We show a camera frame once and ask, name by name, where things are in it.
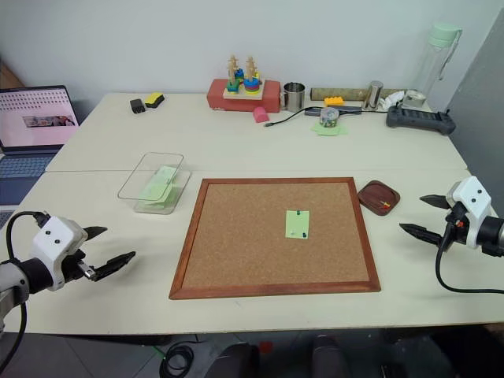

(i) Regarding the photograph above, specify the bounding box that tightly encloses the coiled black floor cable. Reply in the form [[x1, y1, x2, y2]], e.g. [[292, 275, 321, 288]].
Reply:
[[158, 339, 196, 376]]

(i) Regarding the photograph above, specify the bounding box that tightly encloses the crumpled white cloth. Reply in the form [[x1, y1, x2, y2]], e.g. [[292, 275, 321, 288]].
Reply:
[[379, 90, 407, 109]]

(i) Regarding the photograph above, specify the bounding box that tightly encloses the open laptop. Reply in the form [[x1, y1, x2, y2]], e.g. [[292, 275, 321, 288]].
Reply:
[[0, 85, 82, 230]]

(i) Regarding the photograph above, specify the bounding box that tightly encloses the black handheld controller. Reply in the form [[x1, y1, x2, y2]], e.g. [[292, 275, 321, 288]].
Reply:
[[385, 105, 458, 136]]

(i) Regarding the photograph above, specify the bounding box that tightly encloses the thin black USB cable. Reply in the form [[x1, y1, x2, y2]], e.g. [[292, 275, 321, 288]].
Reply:
[[263, 109, 313, 128]]

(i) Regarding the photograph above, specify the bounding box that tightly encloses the grey partition panel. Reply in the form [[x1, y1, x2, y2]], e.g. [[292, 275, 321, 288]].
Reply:
[[446, 6, 504, 221]]

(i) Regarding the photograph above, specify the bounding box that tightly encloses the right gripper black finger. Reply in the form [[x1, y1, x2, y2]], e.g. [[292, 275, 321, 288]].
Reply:
[[419, 193, 450, 210], [398, 222, 445, 248]]

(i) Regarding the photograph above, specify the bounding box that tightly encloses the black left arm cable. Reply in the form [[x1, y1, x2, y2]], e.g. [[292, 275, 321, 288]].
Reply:
[[0, 210, 50, 371]]

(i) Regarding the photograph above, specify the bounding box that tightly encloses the long cardboard tube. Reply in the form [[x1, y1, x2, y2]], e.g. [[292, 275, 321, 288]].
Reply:
[[309, 87, 399, 101]]

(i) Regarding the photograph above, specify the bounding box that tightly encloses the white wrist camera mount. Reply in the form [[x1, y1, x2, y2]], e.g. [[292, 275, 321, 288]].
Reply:
[[30, 216, 89, 292], [445, 175, 494, 250]]

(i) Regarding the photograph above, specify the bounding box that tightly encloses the clear plastic box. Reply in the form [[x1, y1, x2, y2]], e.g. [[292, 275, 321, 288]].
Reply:
[[117, 152, 193, 216]]

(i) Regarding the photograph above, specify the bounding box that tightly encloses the green paper note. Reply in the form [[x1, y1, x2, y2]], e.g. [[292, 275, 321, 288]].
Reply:
[[283, 209, 312, 239]]

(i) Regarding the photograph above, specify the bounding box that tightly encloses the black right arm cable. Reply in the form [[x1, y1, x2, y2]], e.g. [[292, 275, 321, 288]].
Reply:
[[435, 220, 504, 295]]

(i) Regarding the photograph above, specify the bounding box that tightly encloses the brown wooden tray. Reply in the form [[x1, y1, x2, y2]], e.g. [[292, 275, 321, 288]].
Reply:
[[356, 180, 402, 218]]

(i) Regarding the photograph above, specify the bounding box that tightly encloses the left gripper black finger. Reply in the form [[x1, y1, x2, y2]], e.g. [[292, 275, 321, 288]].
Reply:
[[80, 225, 109, 241], [91, 250, 137, 283]]

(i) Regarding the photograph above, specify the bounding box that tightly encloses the wood-framed cork board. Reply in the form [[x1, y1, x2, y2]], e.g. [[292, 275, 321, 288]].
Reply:
[[169, 176, 383, 302]]

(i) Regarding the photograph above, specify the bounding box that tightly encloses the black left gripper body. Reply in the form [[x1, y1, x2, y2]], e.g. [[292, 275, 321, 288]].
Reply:
[[62, 246, 98, 283]]

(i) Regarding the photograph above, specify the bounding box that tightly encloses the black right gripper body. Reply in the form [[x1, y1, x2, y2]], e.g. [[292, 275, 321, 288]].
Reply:
[[443, 201, 470, 248]]

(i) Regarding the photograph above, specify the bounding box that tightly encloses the steel cylinder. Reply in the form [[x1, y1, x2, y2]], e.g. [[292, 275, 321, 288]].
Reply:
[[361, 80, 385, 111]]

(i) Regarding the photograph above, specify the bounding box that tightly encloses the yellow and black eraser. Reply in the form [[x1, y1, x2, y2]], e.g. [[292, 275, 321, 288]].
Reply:
[[143, 91, 166, 109]]

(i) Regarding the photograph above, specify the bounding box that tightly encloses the clear glass jar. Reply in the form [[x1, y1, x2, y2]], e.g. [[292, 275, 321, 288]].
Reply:
[[318, 106, 341, 130]]

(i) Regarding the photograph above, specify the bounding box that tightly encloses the red rectangular box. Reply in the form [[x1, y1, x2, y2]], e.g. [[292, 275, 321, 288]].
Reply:
[[206, 78, 282, 114]]

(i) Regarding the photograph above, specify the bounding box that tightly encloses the steel mug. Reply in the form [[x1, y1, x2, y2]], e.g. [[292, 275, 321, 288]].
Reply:
[[279, 81, 307, 113]]

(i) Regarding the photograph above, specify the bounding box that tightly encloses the clear bottle with green lid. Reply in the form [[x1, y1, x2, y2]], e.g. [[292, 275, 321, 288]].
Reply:
[[420, 22, 464, 104]]

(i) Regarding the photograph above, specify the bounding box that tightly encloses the round metal tin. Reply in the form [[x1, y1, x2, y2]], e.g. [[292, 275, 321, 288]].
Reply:
[[402, 89, 428, 109]]

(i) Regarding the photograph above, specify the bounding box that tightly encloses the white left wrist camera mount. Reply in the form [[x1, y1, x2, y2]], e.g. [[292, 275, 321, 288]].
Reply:
[[30, 216, 89, 292]]

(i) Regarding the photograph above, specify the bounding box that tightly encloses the dark rounded shape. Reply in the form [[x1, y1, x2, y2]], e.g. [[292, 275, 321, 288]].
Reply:
[[204, 342, 261, 378], [312, 334, 352, 378]]

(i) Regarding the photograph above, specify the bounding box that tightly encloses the wooden ring stacking toy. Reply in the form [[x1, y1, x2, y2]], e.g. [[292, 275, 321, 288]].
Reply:
[[222, 54, 265, 101]]

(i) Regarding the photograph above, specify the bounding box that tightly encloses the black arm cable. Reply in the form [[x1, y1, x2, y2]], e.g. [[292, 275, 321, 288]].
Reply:
[[0, 210, 50, 371], [435, 220, 504, 295]]

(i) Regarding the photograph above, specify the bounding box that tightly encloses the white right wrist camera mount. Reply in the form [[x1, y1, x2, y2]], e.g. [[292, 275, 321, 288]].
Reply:
[[445, 175, 494, 250]]

